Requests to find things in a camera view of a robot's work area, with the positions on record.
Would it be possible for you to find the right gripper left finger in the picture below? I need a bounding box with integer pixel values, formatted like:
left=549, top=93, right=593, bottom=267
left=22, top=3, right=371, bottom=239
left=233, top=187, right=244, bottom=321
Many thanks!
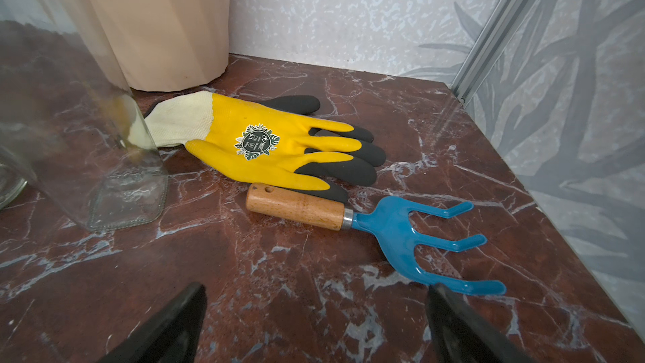
left=101, top=282, right=208, bottom=362

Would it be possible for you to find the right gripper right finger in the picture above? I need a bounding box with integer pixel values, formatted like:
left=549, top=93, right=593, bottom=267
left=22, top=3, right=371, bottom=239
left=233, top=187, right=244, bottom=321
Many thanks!
left=426, top=283, right=533, bottom=363

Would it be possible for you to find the tall slim glass bottle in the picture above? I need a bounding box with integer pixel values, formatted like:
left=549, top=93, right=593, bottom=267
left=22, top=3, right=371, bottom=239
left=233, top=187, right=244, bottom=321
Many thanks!
left=1, top=148, right=27, bottom=208

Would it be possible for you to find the blue hand rake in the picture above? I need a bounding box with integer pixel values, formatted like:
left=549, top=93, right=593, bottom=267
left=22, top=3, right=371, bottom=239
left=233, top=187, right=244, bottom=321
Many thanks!
left=246, top=183, right=507, bottom=296

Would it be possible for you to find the yellow gardening glove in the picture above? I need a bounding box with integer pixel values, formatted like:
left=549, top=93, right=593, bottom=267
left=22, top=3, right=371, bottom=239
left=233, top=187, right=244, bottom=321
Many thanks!
left=144, top=90, right=386, bottom=203

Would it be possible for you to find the pink flower pot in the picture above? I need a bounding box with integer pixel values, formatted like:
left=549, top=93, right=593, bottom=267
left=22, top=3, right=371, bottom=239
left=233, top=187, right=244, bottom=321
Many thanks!
left=91, top=0, right=230, bottom=92

